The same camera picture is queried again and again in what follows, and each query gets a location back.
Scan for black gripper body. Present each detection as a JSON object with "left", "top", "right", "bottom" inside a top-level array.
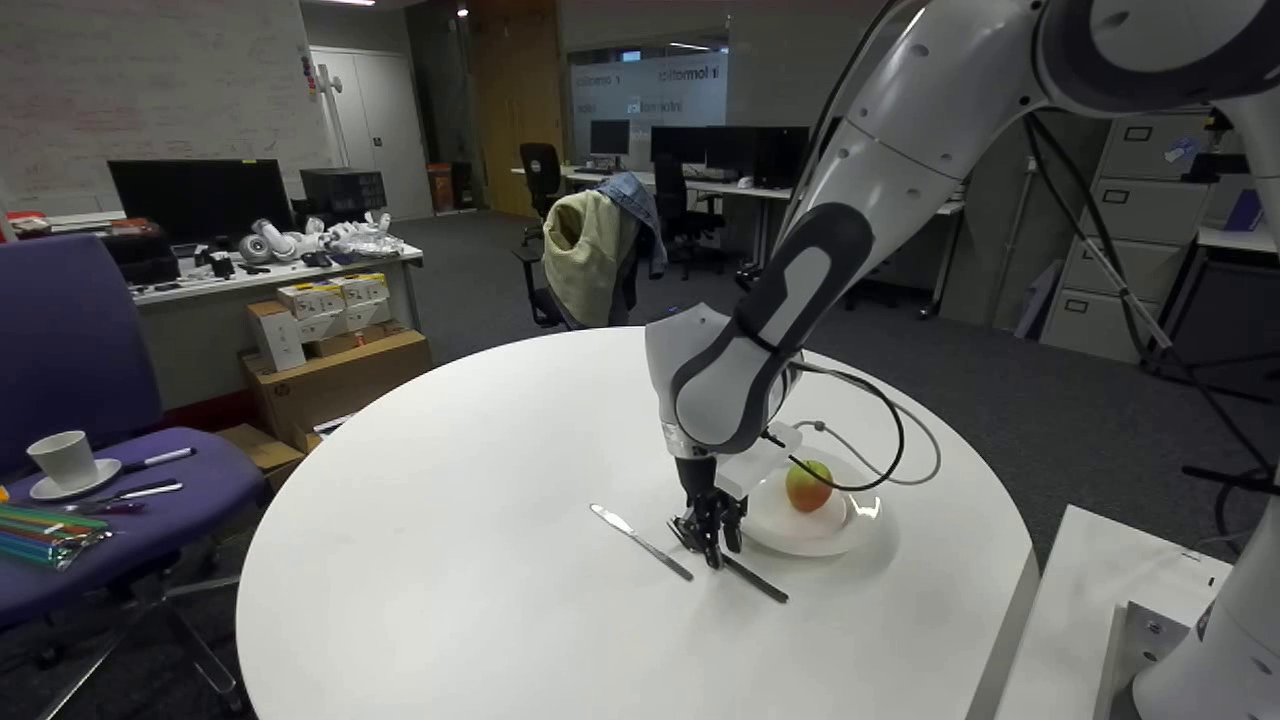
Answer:
[{"left": 668, "top": 453, "right": 734, "bottom": 519}]

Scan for silver fork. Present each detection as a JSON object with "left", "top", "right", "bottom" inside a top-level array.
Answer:
[{"left": 668, "top": 517, "right": 792, "bottom": 610}]

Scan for white round plate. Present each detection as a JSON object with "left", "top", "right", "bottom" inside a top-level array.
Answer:
[{"left": 737, "top": 453, "right": 887, "bottom": 565}]

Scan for red green apple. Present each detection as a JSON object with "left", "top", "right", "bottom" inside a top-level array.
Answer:
[{"left": 780, "top": 456, "right": 842, "bottom": 517}]

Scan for black swivel office chair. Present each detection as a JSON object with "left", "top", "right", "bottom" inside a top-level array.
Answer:
[{"left": 514, "top": 215, "right": 676, "bottom": 336}]

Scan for beige jacket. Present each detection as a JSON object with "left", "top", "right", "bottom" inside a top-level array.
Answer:
[{"left": 537, "top": 188, "right": 631, "bottom": 331}]

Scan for blue denim jacket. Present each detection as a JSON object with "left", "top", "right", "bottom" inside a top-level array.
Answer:
[{"left": 598, "top": 169, "right": 668, "bottom": 282}]

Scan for white robot platform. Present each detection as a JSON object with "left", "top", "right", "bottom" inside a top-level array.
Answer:
[{"left": 993, "top": 500, "right": 1236, "bottom": 720}]

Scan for black empty office chair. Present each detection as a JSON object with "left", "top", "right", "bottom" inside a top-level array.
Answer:
[{"left": 515, "top": 141, "right": 570, "bottom": 220}]

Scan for large cardboard box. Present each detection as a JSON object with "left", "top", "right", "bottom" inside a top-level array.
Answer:
[{"left": 241, "top": 329, "right": 436, "bottom": 453}]

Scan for white yellow packages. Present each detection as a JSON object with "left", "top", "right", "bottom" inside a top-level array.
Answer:
[{"left": 277, "top": 268, "right": 396, "bottom": 342}]

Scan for white clutter pile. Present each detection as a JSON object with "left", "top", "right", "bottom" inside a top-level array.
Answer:
[{"left": 238, "top": 210, "right": 414, "bottom": 268}]

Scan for flat cardboard box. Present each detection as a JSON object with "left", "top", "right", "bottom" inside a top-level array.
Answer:
[{"left": 215, "top": 420, "right": 309, "bottom": 487}]

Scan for small white carton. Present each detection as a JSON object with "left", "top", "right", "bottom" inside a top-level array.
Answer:
[{"left": 246, "top": 298, "right": 314, "bottom": 378}]

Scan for small black monitor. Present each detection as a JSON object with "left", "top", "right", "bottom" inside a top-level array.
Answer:
[{"left": 298, "top": 169, "right": 391, "bottom": 223}]

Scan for grey filing cabinet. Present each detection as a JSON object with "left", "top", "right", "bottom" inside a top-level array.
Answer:
[{"left": 1035, "top": 116, "right": 1216, "bottom": 374}]

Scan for grey office desk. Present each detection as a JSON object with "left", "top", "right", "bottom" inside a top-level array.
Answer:
[{"left": 125, "top": 241, "right": 432, "bottom": 414}]

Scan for white marker pen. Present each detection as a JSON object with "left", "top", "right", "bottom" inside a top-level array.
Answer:
[
  {"left": 98, "top": 475, "right": 189, "bottom": 517},
  {"left": 116, "top": 446, "right": 202, "bottom": 473}
]

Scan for large black monitor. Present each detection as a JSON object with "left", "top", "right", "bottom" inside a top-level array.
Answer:
[{"left": 107, "top": 157, "right": 298, "bottom": 250}]

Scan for white saucer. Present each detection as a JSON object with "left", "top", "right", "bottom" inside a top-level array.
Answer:
[{"left": 26, "top": 453, "right": 128, "bottom": 503}]

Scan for black desk bag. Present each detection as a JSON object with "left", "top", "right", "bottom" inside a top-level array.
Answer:
[{"left": 102, "top": 215, "right": 186, "bottom": 289}]

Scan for purple upholstered chair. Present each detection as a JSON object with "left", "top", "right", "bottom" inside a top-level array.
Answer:
[{"left": 0, "top": 237, "right": 272, "bottom": 720}]

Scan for white cup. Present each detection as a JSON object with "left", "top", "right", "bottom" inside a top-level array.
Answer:
[{"left": 26, "top": 429, "right": 102, "bottom": 493}]

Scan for bundle of coloured pencils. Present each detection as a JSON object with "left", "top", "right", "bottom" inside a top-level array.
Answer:
[{"left": 0, "top": 500, "right": 119, "bottom": 576}]

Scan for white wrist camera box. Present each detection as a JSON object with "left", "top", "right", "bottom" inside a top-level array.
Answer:
[{"left": 737, "top": 420, "right": 813, "bottom": 493}]

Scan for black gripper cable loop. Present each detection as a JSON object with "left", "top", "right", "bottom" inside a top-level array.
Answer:
[{"left": 760, "top": 355, "right": 943, "bottom": 500}]

